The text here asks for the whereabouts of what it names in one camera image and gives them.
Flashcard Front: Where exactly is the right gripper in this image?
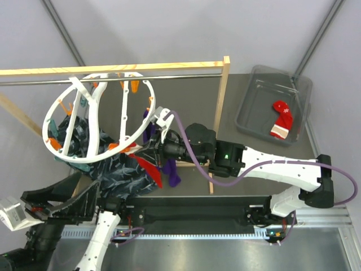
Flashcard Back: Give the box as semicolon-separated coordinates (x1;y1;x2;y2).
135;126;208;168

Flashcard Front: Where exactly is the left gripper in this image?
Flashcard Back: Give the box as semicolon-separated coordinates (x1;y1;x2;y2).
20;169;100;271

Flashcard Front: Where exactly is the red snowflake sock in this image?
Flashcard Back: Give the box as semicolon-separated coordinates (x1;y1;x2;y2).
270;100;293;140
120;142;163;188

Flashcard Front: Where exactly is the orange front clip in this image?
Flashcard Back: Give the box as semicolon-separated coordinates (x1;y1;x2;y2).
108;143;119;150

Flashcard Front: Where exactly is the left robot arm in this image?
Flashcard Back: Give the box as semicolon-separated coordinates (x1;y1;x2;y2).
1;172;128;270

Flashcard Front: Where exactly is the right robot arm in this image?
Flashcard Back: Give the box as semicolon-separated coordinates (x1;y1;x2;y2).
135;123;334;225

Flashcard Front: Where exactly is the teal clip front left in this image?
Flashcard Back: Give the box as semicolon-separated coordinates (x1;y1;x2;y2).
54;156;91;172

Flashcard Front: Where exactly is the orange clip left rim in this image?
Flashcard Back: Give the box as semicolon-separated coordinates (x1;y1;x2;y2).
46;137;63;151

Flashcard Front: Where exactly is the orange clip holding purple sock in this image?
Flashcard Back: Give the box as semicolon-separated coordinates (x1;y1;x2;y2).
147;97;153;112

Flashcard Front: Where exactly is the orange clip right bar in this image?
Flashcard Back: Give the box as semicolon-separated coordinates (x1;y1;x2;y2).
130;80;140;93

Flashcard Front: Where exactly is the purple sock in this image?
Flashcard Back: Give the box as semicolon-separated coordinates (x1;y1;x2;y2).
142;123;181;188

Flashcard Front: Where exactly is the dark shark print cloth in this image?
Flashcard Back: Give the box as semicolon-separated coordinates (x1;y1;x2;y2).
47;115;159;198

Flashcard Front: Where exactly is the metal rack rod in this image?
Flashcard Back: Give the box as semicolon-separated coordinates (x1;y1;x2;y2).
1;73;222;86

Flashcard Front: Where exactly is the grey plastic bin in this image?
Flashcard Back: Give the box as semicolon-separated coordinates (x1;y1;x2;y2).
235;65;312;146

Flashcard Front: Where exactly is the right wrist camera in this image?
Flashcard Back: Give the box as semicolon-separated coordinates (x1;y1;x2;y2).
154;107;174;143

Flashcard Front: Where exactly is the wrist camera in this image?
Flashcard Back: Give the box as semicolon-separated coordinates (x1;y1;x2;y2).
154;107;174;143
1;196;43;231

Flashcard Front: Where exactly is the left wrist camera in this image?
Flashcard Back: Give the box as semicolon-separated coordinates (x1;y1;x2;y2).
1;196;43;231

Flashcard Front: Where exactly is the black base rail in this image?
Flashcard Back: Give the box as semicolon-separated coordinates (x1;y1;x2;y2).
93;194;297;238

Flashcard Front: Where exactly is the wooden clothes rack frame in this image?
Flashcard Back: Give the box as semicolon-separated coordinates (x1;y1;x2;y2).
0;55;231;195

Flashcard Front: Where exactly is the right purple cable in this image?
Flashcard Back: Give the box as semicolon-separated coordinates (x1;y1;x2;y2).
166;110;359;246

